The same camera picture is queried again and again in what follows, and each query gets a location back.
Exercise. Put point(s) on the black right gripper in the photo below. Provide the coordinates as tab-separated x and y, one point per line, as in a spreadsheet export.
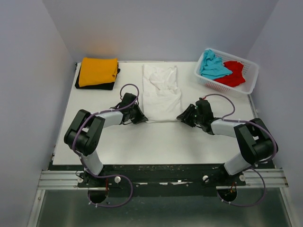
185	117

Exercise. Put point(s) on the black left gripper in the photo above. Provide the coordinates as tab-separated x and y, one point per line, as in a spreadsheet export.
141	117

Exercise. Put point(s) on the white t shirt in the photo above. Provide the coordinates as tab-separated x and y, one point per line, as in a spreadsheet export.
161	94

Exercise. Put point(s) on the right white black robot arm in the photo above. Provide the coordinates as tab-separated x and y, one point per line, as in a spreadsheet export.
255	142

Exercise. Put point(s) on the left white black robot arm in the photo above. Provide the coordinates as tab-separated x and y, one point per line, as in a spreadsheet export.
84	133

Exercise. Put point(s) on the folded black t shirt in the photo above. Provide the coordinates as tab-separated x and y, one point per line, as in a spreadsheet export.
102	86

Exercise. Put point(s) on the turquoise t shirt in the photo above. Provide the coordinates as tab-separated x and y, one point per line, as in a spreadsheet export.
212	66

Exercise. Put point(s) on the white plastic laundry basket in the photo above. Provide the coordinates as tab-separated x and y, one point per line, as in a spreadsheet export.
250	73

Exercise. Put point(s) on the red t shirt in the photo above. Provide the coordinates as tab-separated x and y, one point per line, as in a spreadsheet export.
234	79

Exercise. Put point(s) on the folded orange t shirt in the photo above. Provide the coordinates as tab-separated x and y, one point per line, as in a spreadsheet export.
96	71

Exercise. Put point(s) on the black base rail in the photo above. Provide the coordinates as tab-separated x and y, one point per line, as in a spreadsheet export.
161	180

